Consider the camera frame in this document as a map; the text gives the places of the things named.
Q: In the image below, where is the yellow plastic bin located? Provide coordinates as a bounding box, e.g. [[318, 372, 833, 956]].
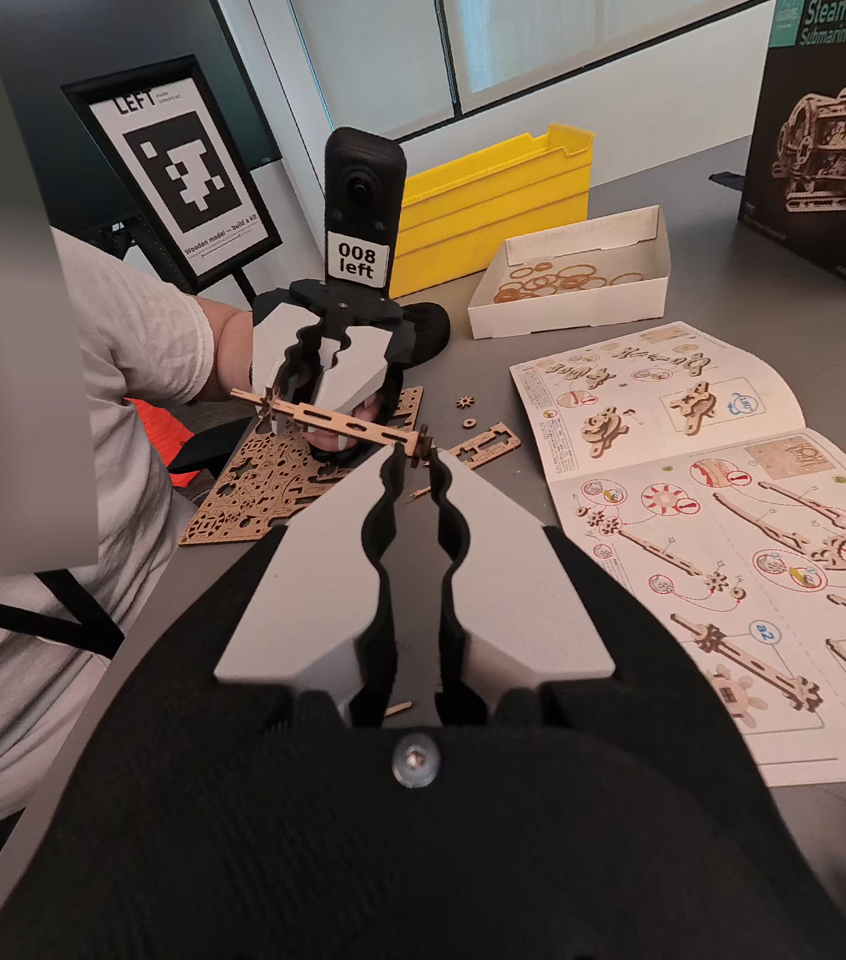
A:
[[389, 123, 597, 300]]

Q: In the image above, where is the person's left forearm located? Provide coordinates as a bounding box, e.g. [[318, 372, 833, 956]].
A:
[[194, 294, 256, 408]]

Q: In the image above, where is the person's white shirt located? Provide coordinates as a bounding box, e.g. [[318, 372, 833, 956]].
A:
[[0, 225, 218, 834]]

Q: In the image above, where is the wooden cutout frame piece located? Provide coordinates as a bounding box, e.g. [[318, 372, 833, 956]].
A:
[[447, 421, 523, 471]]

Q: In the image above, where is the person's left hand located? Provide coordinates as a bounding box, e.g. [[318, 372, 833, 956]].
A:
[[295, 393, 387, 456]]

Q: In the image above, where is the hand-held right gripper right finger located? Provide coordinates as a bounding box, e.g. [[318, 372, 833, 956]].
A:
[[423, 447, 618, 726]]

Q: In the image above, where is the orange fabric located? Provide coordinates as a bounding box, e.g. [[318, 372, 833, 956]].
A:
[[126, 397, 196, 489]]

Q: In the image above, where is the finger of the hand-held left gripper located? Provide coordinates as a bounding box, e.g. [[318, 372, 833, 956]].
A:
[[250, 303, 328, 438], [309, 318, 398, 417]]

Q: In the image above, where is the wooden slotted rod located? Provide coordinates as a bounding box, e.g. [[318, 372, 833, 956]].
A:
[[230, 384, 424, 455]]

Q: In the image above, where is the white cardboard box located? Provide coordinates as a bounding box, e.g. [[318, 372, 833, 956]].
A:
[[466, 204, 673, 340]]

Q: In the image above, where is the pile of rubber bands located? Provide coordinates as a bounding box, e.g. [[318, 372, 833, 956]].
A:
[[492, 260, 646, 306]]

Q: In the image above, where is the illustrated instruction booklet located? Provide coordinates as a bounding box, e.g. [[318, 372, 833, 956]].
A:
[[509, 321, 846, 789]]

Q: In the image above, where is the frosted glass window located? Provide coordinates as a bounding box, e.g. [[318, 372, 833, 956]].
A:
[[250, 0, 777, 145]]

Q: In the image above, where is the black shoulder strap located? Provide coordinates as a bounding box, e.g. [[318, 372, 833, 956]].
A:
[[0, 570, 126, 663]]

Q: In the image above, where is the black model kit box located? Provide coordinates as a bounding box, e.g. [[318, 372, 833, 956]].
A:
[[738, 0, 846, 292]]

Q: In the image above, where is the black framed marker sign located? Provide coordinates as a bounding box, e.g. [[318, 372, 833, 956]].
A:
[[61, 54, 283, 303]]

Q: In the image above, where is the laser-cut wooden parts sheet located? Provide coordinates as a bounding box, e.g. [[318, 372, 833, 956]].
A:
[[179, 386, 426, 547]]

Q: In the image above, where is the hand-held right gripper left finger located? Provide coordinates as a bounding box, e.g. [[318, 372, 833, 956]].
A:
[[213, 446, 406, 726]]

